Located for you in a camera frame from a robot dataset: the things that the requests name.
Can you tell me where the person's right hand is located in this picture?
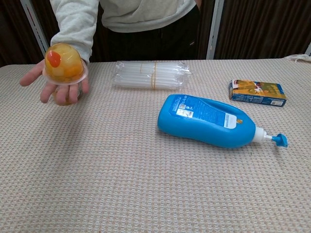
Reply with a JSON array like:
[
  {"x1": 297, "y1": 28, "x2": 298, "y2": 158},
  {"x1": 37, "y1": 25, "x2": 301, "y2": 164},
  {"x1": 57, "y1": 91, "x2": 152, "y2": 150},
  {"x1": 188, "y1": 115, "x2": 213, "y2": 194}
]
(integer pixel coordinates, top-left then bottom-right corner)
[{"x1": 19, "y1": 58, "x2": 90, "y2": 106}]

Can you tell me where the black curtain panel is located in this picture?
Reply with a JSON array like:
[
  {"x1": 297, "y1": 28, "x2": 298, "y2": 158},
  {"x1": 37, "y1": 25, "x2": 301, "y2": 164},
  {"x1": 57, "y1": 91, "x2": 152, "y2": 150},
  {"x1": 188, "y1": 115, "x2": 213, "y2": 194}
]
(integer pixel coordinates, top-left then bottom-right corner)
[
  {"x1": 0, "y1": 0, "x2": 47, "y2": 68},
  {"x1": 215, "y1": 0, "x2": 311, "y2": 60}
]

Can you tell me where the person's right forearm grey sleeve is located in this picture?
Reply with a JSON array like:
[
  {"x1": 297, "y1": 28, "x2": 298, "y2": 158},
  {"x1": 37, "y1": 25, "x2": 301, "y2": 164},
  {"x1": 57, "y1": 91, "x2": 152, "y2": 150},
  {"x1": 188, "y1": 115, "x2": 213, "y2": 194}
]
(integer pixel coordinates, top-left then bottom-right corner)
[{"x1": 50, "y1": 0, "x2": 103, "y2": 64}]

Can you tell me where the person body grey sweatshirt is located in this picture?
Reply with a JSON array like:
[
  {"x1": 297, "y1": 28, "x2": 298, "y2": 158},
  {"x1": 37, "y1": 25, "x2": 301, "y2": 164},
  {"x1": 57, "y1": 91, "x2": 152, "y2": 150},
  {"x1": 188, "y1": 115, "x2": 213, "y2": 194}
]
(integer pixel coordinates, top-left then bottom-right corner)
[{"x1": 98, "y1": 0, "x2": 202, "y2": 62}]

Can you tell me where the pack of clear straws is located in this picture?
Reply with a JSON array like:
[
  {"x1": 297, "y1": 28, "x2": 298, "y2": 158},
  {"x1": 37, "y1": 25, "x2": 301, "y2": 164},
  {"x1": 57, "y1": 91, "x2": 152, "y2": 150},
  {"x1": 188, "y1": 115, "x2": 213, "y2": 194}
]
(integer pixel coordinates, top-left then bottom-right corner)
[{"x1": 113, "y1": 60, "x2": 190, "y2": 91}]

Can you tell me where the blue yellow cardboard box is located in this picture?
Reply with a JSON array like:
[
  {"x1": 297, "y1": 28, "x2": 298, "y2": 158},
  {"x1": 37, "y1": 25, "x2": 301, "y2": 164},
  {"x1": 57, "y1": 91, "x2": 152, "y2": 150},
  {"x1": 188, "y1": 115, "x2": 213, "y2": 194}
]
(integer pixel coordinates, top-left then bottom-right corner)
[{"x1": 228, "y1": 79, "x2": 287, "y2": 108}]

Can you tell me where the beige woven tablecloth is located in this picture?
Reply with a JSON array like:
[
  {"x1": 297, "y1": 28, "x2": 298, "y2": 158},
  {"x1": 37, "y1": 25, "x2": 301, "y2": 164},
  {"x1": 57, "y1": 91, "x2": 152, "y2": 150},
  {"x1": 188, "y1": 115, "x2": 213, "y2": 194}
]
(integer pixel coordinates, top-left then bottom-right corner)
[{"x1": 0, "y1": 53, "x2": 311, "y2": 233}]

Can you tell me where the orange object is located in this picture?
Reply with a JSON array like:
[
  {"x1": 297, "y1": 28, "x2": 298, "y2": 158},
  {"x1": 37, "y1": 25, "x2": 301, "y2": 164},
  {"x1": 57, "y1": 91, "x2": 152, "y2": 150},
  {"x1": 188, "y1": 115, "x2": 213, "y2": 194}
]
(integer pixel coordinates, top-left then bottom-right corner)
[{"x1": 42, "y1": 43, "x2": 88, "y2": 85}]

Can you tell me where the blue pump detergent bottle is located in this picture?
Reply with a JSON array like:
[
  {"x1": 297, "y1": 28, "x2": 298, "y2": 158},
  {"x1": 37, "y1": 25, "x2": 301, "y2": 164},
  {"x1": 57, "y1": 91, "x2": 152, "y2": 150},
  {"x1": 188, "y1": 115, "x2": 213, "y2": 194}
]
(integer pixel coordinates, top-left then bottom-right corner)
[{"x1": 157, "y1": 94, "x2": 289, "y2": 149}]

